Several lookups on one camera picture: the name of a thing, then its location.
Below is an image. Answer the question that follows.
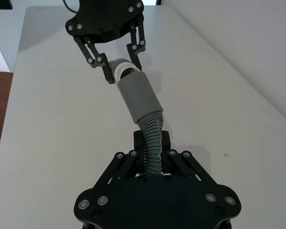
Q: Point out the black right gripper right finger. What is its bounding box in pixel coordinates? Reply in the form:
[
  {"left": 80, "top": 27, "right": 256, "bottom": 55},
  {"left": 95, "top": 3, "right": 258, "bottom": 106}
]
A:
[{"left": 160, "top": 130, "right": 220, "bottom": 189}]

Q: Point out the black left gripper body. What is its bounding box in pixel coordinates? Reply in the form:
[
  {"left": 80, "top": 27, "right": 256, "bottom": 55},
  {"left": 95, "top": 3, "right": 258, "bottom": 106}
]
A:
[{"left": 65, "top": 0, "right": 145, "bottom": 44}]

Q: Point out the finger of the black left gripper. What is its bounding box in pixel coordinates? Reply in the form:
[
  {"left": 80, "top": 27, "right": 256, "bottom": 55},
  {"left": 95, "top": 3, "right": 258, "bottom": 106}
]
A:
[
  {"left": 72, "top": 35, "right": 116, "bottom": 85},
  {"left": 125, "top": 14, "right": 148, "bottom": 71}
]

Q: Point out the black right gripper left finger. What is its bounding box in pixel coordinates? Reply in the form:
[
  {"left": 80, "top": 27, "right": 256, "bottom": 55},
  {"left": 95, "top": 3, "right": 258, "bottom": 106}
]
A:
[{"left": 93, "top": 131, "right": 146, "bottom": 191}]

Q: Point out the white round tube adapter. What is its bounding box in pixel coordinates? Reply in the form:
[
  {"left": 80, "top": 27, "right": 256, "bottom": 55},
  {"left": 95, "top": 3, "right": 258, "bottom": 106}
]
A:
[{"left": 110, "top": 58, "right": 143, "bottom": 83}]

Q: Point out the grey corrugated hose with cuff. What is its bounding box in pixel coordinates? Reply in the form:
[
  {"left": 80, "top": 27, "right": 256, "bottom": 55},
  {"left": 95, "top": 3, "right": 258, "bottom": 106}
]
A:
[{"left": 117, "top": 71, "right": 164, "bottom": 177}]

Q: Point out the thin black cable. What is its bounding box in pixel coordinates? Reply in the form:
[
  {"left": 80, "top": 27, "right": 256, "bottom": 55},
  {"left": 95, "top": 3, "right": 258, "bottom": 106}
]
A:
[{"left": 61, "top": 0, "right": 80, "bottom": 13}]

